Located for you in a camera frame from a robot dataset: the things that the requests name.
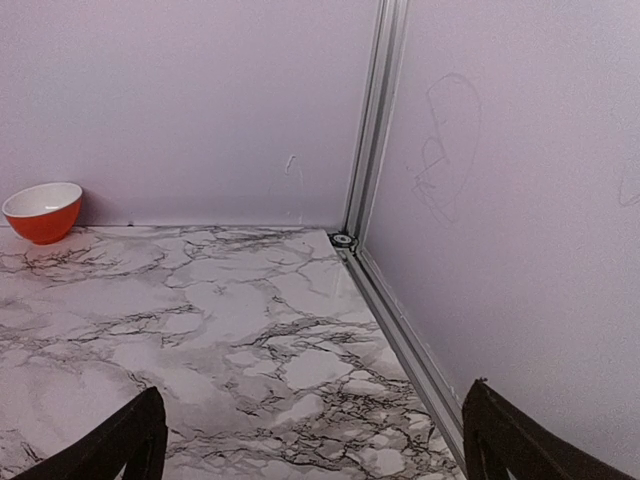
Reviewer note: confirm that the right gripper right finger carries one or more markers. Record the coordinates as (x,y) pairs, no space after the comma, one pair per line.
(502,442)

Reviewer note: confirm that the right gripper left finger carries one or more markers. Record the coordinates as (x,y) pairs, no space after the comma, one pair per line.
(130,444)

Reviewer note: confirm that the right side aluminium floor rail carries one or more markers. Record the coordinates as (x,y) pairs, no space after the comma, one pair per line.
(441,403)

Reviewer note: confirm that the right aluminium frame post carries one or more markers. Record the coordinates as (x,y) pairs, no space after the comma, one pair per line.
(380,91)

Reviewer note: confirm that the orange white bowl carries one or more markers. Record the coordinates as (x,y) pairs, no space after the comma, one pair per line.
(44,214)

